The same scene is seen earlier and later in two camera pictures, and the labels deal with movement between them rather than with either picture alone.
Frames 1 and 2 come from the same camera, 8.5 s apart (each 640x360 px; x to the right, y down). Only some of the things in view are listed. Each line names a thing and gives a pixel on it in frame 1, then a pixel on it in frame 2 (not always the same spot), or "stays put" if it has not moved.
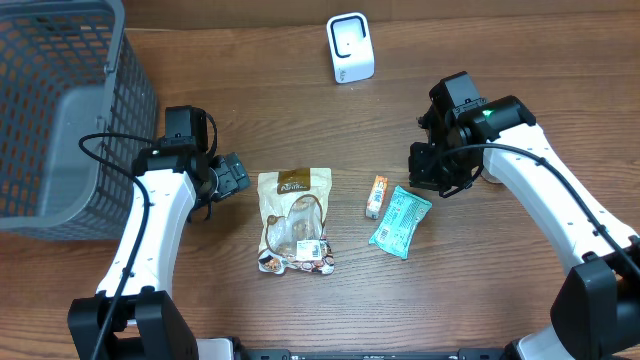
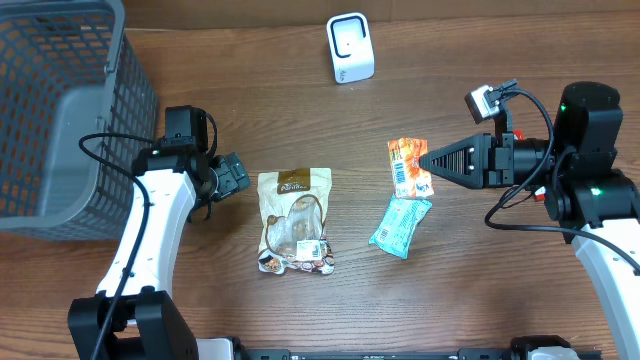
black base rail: [287, 354] stays put
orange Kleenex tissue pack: [377, 196] -> [410, 180]
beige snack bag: [293, 208] stays put
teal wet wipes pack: [405, 213] stays put
